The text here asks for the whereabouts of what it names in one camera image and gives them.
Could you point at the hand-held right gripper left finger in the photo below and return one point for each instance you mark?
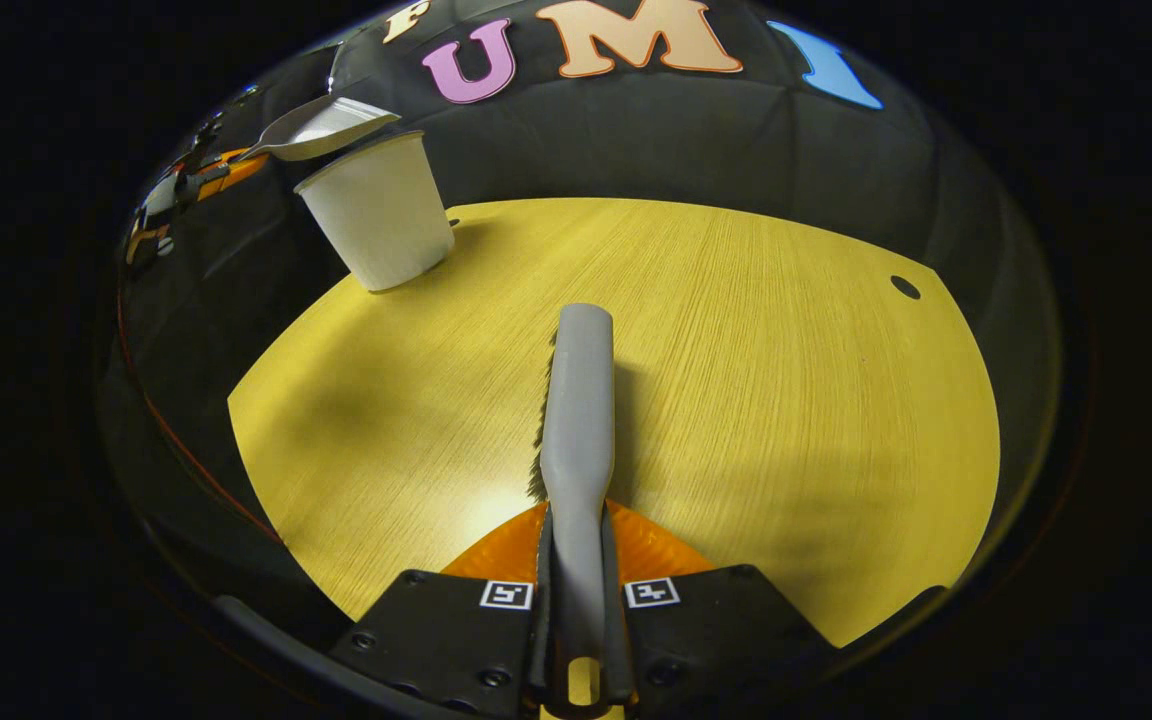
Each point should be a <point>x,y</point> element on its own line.
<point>436,640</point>

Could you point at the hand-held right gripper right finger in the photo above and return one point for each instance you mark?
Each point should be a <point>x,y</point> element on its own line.
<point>716,640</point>

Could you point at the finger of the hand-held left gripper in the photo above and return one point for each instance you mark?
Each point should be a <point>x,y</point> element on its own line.
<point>226,175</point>

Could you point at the grey dustpan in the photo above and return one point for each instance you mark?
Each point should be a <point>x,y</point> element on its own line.
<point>321,128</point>

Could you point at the white garbage bin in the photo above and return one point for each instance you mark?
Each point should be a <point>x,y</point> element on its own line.
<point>386,220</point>

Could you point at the small grey broom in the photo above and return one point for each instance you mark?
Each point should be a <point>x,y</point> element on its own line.
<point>578,420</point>

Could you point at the black backdrop cloth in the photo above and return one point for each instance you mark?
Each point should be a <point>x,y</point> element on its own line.
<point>686,130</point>

